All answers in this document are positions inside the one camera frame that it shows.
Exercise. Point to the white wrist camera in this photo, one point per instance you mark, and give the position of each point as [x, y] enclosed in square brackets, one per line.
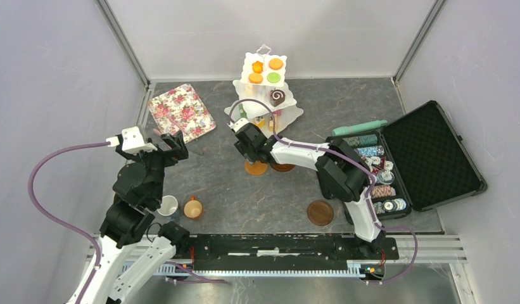
[131, 140]
[236, 125]

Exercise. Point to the orange round macaron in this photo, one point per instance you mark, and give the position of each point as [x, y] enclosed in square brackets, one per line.
[255, 78]
[276, 64]

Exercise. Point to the orange star pastry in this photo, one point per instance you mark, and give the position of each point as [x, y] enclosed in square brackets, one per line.
[257, 67]

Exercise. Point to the pink brown chip stack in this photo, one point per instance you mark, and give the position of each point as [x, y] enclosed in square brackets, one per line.
[383, 191]

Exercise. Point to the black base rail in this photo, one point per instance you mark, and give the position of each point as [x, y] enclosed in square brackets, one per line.
[281, 252]

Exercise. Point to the green round macaron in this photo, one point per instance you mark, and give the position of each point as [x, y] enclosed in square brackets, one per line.
[273, 77]

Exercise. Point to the green square cake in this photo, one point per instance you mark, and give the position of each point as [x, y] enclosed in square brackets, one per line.
[242, 112]

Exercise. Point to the cream round pastry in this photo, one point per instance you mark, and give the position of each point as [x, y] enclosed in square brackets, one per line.
[249, 90]

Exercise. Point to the green chip stack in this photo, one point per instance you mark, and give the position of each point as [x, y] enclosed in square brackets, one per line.
[361, 141]

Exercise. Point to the floral rectangular tray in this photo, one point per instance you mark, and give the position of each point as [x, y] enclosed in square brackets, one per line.
[182, 102]

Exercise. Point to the white three-tier dessert stand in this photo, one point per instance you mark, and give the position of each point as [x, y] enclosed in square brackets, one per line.
[259, 105]

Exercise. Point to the large brown wooden saucer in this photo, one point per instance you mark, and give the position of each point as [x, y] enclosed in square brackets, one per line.
[282, 167]

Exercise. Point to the black open carrying case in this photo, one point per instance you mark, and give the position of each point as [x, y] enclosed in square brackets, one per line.
[431, 166]

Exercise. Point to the pink-tipped metal tongs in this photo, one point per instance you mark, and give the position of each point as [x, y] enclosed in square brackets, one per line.
[190, 129]

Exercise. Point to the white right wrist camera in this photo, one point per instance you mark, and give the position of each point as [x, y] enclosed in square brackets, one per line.
[236, 125]

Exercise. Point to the chocolate swirl roll cake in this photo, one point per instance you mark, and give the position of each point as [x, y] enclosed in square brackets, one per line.
[277, 97]

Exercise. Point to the yellow cake slice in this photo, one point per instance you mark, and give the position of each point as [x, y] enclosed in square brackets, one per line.
[259, 122]

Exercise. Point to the orange mug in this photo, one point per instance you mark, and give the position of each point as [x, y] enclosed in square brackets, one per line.
[193, 209]

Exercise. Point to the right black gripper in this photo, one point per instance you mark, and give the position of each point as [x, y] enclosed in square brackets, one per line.
[156, 160]

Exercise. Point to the teal cylindrical handle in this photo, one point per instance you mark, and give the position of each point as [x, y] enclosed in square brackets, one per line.
[362, 127]

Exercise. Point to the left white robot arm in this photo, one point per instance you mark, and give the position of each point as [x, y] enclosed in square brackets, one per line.
[138, 194]

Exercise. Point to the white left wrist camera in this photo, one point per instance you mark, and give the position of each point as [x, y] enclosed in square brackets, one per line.
[131, 140]

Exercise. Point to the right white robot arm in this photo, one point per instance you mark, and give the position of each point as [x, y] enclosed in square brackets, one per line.
[341, 172]

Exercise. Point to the light orange wooden coaster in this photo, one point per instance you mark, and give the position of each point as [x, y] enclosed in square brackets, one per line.
[256, 168]

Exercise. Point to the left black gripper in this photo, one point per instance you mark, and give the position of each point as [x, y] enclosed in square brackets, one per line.
[254, 144]

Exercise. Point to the orange yellow cake piece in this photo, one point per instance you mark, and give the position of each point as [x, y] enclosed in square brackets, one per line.
[273, 123]

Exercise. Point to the white mug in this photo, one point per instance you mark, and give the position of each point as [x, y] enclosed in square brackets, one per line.
[169, 206]

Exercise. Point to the light blue chip stack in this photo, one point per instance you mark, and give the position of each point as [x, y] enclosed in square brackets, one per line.
[371, 151]

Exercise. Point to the dark brown wooden coaster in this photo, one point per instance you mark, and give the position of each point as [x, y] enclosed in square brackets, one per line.
[320, 213]

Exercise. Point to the loose white poker chips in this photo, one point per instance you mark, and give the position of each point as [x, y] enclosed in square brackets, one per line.
[382, 168]

